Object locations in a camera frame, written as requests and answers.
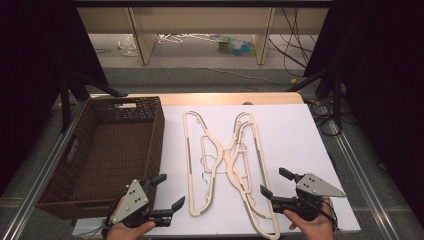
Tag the black tripod stand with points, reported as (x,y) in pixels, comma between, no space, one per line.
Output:
(337,96)
(65,100)

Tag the cream plastic clothes hanger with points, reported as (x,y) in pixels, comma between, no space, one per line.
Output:
(276,227)
(188,150)
(258,146)

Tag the clear plastic bag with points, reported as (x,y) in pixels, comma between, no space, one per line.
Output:
(128,46)

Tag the black curtain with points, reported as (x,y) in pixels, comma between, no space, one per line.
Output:
(383,66)
(30,50)

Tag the person's left hand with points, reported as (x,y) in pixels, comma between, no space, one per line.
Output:
(130,233)

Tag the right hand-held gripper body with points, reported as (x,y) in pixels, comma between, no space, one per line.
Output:
(313,186)

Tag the colourful plastic toys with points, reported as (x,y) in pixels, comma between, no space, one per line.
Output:
(236,46)

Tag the brown wicker basket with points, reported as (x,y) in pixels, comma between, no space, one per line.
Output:
(110,150)

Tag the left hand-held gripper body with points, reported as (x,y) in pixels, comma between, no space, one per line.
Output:
(133,200)

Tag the beige wooden desk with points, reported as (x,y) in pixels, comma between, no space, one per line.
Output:
(200,20)

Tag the person's right hand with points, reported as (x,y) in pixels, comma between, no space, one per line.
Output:
(316,230)

